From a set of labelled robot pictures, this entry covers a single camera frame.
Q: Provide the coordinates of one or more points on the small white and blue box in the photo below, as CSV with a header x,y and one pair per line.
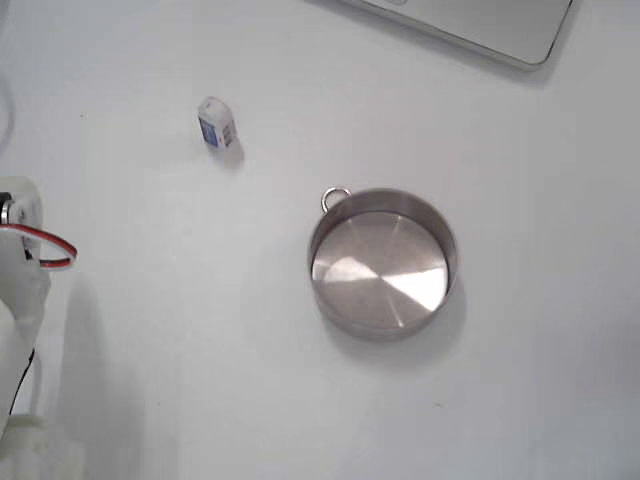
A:
x,y
216,127

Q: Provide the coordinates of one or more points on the silver laptop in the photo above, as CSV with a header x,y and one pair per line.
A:
x,y
500,25

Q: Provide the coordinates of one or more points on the round metal bowl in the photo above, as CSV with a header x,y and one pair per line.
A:
x,y
382,280

